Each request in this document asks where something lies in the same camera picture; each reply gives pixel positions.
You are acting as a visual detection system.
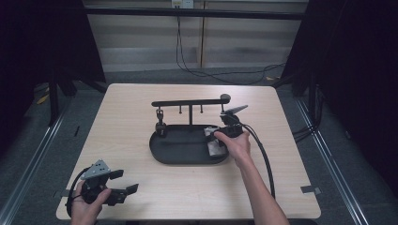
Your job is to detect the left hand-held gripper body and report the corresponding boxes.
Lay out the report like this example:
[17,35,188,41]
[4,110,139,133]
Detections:
[79,158,128,207]

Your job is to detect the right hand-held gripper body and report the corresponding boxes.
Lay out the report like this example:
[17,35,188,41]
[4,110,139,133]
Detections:
[219,104,250,140]

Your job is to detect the grey cloth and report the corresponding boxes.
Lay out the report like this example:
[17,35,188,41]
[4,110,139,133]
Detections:
[204,126,229,158]

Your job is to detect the black key rack with tray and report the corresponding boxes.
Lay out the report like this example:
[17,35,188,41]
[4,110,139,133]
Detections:
[148,93,233,166]

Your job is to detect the grey car key fob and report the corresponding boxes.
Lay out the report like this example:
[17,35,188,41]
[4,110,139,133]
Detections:
[155,107,168,138]

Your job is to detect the person's right hand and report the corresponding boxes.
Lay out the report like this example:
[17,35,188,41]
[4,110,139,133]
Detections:
[213,129,253,169]

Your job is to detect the person's left hand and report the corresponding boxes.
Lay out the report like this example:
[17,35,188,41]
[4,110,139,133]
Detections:
[69,180,113,220]

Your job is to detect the grey tape piece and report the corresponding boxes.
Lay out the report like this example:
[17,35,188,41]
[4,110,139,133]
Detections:
[52,188,69,199]
[300,185,323,195]

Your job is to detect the black curtain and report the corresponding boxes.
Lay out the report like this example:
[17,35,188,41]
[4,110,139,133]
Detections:
[0,0,107,154]
[281,0,398,191]

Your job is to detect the black horizontal bar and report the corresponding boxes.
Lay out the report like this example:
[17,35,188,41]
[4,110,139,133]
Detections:
[84,7,310,21]

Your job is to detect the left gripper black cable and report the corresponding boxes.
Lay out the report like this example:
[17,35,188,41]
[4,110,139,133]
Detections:
[64,166,92,218]

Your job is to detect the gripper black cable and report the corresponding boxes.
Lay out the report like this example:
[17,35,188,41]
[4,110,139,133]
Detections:
[241,123,277,200]
[64,166,92,218]

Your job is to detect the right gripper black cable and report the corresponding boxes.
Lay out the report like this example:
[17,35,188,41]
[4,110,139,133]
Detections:
[241,123,277,200]

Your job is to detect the aluminium floor rail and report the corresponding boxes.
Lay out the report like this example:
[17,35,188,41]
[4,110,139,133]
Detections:
[295,98,372,225]
[0,102,75,225]

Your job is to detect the black floor cable bundle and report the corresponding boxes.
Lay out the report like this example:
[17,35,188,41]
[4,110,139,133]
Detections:
[292,124,319,143]

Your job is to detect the black wall cable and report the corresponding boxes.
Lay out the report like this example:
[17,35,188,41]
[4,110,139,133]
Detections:
[175,7,287,86]

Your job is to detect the white wall socket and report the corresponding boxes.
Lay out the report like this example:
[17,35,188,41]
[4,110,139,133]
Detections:
[170,0,195,9]

